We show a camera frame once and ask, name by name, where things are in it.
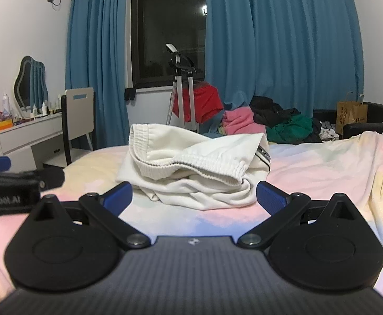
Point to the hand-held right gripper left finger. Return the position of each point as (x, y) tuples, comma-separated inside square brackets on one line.
[(118, 194)]

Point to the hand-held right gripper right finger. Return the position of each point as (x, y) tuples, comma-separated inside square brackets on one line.
[(271, 197)]

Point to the white shorts with striped band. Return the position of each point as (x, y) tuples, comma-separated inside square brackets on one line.
[(194, 157)]

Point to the white dressing table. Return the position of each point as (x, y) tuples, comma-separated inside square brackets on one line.
[(20, 137)]

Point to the white spray bottle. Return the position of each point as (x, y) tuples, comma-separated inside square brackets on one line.
[(5, 103)]

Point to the small white bottle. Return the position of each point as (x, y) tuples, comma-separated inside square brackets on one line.
[(34, 111), (44, 109)]

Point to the green cloth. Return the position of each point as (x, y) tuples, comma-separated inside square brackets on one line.
[(293, 129)]

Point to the white black chair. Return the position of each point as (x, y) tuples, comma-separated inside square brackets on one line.
[(76, 105)]

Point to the pink cloth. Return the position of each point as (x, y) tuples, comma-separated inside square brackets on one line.
[(240, 121)]

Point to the wavy framed mirror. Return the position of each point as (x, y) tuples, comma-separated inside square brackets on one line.
[(27, 85)]

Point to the white patterned cloth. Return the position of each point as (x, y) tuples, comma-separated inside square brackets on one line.
[(328, 131)]

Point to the black cloth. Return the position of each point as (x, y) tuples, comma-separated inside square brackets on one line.
[(266, 108)]

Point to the red cloth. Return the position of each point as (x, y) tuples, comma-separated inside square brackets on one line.
[(207, 105)]

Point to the brown paper bag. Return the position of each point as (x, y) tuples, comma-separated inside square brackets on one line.
[(350, 115)]

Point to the blue curtain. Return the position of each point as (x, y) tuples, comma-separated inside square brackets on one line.
[(96, 55), (276, 39)]

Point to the black armchair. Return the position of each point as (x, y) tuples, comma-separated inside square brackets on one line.
[(381, 111)]

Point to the silver tripod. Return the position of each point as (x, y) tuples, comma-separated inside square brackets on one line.
[(177, 59)]

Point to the dark window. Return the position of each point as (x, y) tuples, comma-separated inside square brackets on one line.
[(168, 13)]

